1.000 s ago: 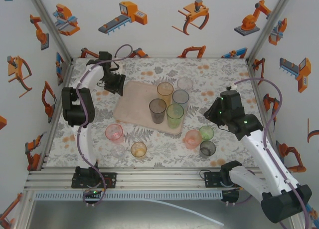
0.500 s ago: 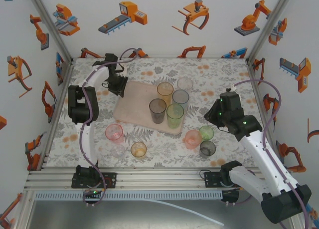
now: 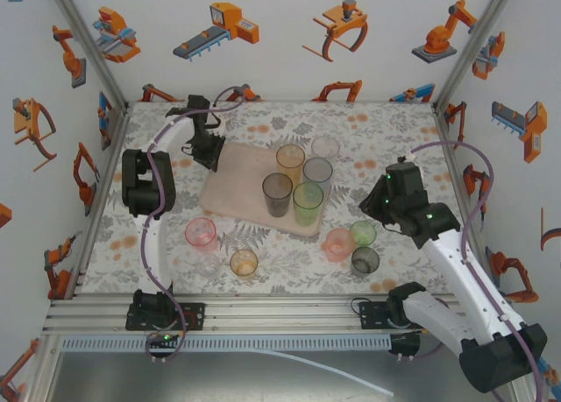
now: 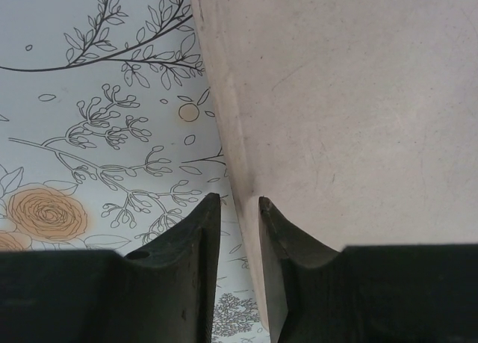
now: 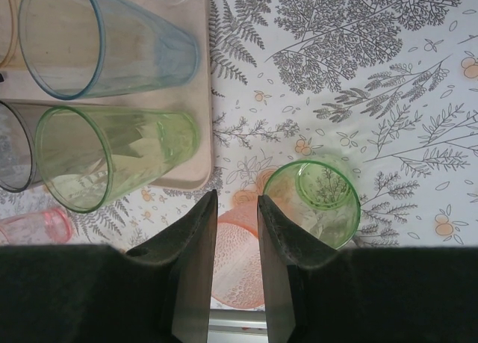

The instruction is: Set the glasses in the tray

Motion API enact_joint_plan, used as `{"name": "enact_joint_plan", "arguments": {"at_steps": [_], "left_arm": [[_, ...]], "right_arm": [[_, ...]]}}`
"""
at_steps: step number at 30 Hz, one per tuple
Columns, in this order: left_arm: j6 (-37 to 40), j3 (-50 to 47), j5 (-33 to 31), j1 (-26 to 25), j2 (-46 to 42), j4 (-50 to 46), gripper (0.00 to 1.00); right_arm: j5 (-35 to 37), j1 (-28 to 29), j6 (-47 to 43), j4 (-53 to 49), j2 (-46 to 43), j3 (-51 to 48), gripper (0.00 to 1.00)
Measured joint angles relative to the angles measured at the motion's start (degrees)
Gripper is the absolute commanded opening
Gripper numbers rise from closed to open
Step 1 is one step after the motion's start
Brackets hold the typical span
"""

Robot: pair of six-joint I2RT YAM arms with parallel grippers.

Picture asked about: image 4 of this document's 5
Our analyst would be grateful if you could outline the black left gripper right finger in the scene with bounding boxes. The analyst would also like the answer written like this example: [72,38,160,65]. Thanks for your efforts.
[258,196,478,343]

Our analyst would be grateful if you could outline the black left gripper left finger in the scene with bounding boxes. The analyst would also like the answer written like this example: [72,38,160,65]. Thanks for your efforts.
[0,193,222,343]

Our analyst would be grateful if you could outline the pale pink plastic tray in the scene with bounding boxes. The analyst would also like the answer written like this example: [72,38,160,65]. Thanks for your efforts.
[189,0,478,335]

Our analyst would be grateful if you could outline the floral tablecloth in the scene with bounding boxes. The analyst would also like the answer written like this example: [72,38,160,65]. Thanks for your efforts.
[0,0,272,343]

